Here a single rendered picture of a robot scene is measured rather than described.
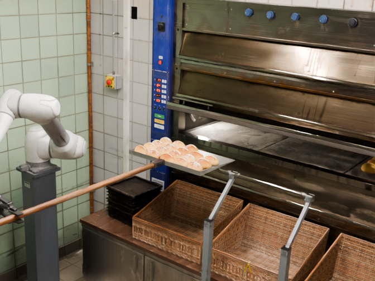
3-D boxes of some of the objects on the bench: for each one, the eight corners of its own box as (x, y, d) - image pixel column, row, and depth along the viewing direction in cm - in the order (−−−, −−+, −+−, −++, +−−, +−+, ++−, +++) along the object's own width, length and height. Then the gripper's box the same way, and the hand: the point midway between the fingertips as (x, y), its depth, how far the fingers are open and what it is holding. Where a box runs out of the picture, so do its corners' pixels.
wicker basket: (245, 240, 358) (249, 201, 350) (326, 269, 327) (331, 227, 318) (203, 269, 321) (206, 227, 312) (289, 305, 289) (294, 260, 281)
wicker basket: (175, 213, 393) (177, 178, 384) (242, 237, 361) (245, 199, 353) (130, 237, 355) (130, 199, 347) (200, 266, 324) (202, 224, 315)
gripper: (-4, 184, 254) (27, 199, 240) (-2, 216, 258) (28, 231, 245) (-19, 189, 248) (12, 204, 234) (-16, 221, 253) (14, 237, 239)
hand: (16, 216), depth 241 cm, fingers closed on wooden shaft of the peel, 3 cm apart
